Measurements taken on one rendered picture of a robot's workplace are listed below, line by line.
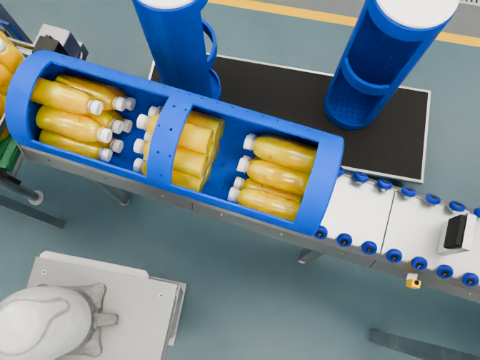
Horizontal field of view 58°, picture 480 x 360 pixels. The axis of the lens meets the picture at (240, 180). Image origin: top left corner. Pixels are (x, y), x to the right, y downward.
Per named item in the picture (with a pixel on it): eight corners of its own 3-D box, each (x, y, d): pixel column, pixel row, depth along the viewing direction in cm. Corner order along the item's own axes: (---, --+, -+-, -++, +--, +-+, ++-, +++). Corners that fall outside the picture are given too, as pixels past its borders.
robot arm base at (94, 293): (117, 356, 109) (111, 359, 104) (29, 358, 109) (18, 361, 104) (121, 282, 114) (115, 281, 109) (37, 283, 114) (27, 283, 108)
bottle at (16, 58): (41, 70, 149) (14, 39, 131) (31, 88, 148) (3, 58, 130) (23, 63, 150) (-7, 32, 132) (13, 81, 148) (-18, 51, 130)
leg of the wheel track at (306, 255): (306, 264, 221) (331, 253, 160) (296, 261, 221) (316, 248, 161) (309, 253, 222) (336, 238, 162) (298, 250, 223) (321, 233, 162)
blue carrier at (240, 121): (305, 246, 128) (326, 222, 101) (35, 159, 135) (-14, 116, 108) (328, 161, 137) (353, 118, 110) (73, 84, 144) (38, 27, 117)
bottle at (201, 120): (222, 124, 126) (162, 106, 127) (220, 118, 119) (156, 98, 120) (214, 147, 125) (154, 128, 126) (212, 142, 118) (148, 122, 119)
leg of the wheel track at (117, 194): (127, 207, 229) (87, 175, 168) (117, 203, 229) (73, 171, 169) (131, 196, 230) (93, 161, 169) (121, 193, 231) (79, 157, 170)
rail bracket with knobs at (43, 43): (61, 78, 149) (48, 63, 139) (41, 73, 149) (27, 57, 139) (72, 54, 151) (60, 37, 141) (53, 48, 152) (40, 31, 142)
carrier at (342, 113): (328, 76, 232) (319, 124, 225) (378, -50, 147) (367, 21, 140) (381, 86, 230) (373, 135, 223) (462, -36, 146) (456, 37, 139)
